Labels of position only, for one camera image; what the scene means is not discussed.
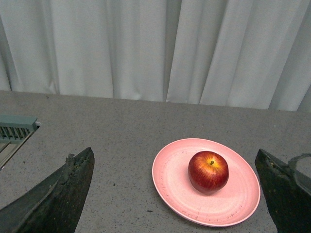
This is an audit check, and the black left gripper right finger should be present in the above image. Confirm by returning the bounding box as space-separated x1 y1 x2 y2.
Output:
255 149 311 233

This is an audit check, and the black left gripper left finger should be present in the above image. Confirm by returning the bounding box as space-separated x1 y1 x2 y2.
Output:
0 148 94 233

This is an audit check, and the red apple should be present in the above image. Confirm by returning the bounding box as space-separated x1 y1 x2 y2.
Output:
188 151 229 195

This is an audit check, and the pale pink bowl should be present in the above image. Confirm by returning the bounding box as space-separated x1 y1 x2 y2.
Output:
288 153 311 195

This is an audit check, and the pink plate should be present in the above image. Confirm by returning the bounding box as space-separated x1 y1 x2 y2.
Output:
152 138 260 227

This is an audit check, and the teal slotted rack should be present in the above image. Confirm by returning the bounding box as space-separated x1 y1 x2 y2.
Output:
0 115 41 169

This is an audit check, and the white curtain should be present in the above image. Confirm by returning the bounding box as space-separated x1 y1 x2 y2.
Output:
0 0 311 112

